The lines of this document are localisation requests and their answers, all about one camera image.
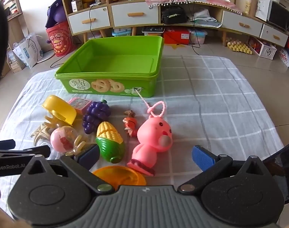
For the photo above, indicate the yellow plastic toy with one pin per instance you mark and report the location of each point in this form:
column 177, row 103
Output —
column 60, row 110

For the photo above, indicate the wooden bookshelf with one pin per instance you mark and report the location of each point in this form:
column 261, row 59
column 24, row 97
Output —
column 15, row 16

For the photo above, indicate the white shopping bag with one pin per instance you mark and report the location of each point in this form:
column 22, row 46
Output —
column 28, row 52

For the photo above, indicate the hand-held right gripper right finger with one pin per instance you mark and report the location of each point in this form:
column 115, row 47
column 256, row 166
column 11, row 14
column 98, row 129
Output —
column 202, row 160

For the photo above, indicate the black bag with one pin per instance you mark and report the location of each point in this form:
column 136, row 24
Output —
column 174, row 15

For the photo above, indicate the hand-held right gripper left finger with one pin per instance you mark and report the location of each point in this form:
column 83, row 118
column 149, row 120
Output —
column 88, row 155

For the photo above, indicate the purple plush toy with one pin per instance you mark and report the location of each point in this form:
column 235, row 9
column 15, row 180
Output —
column 57, row 11

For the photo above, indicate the tan sticky hand toy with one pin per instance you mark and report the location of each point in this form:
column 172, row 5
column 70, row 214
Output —
column 53, row 123
column 76, row 147

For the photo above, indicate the yellow egg tray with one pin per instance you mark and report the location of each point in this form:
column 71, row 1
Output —
column 239, row 46

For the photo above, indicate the red storage box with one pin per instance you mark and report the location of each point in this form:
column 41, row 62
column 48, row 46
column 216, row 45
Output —
column 175, row 36

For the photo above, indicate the toy corn cob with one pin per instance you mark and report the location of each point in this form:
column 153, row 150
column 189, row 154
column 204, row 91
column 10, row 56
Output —
column 110, row 142

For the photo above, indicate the green plastic box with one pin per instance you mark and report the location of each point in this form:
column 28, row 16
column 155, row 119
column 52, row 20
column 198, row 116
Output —
column 111, row 59

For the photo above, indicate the small orange figurine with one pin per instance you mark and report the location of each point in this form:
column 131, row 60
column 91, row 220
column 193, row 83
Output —
column 130, row 123

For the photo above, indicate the white cartoon toy box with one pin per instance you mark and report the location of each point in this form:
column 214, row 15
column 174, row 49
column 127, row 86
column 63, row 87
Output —
column 264, row 48

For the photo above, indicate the blue white carton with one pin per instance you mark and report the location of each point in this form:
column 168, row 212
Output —
column 288, row 58

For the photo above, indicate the white cabinet drawer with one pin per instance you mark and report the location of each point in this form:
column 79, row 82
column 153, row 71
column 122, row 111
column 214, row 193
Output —
column 273, row 32
column 241, row 19
column 87, row 26
column 135, row 9

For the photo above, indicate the red printed bag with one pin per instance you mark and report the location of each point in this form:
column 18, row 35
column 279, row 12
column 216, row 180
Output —
column 60, row 40

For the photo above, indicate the orange plastic plate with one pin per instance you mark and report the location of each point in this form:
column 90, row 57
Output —
column 116, row 177

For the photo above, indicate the black microwave oven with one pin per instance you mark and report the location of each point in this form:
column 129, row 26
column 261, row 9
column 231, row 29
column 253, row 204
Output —
column 281, row 17

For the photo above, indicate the pink clear capsule ball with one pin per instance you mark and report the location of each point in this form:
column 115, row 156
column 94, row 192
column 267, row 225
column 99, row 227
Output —
column 62, row 139

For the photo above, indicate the wooden cabinet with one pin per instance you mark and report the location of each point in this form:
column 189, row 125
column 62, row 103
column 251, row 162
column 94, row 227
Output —
column 110, row 16

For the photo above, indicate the beige toy starfish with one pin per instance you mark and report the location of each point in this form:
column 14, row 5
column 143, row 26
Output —
column 41, row 134

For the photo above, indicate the pink card box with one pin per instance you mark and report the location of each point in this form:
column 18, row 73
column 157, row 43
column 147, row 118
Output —
column 79, row 104

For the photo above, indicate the purple toy grapes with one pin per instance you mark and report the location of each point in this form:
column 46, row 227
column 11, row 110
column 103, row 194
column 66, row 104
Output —
column 94, row 115

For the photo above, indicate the pink toy peach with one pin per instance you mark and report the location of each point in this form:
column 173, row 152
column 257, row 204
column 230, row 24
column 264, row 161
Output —
column 149, row 140

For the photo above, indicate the black phone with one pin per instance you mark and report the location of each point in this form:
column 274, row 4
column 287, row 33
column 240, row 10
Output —
column 282, row 166

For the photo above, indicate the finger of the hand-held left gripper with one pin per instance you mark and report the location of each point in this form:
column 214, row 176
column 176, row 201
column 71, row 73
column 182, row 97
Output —
column 5, row 144
column 21, row 152

